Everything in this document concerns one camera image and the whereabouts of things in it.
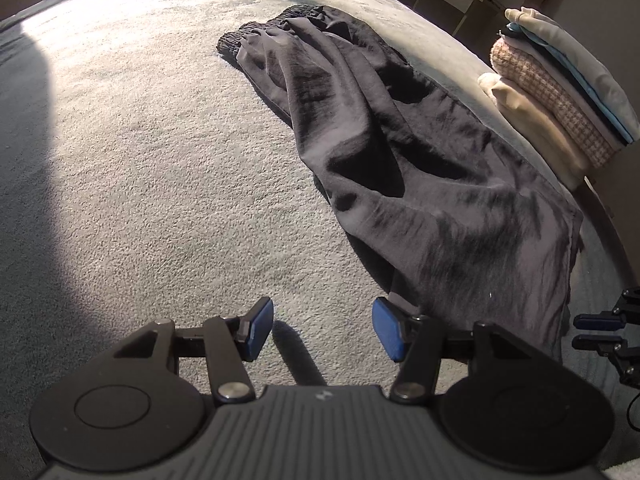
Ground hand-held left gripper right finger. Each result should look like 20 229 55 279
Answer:
371 296 531 406

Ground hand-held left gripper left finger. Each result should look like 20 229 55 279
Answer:
112 296 275 407

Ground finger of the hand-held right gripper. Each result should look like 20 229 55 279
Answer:
573 286 640 332
571 334 640 388

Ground dark pants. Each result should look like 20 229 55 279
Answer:
216 4 585 363

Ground stack of folded clothes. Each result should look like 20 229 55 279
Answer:
477 6 640 181

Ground grey bed blanket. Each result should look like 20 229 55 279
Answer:
0 0 640 466

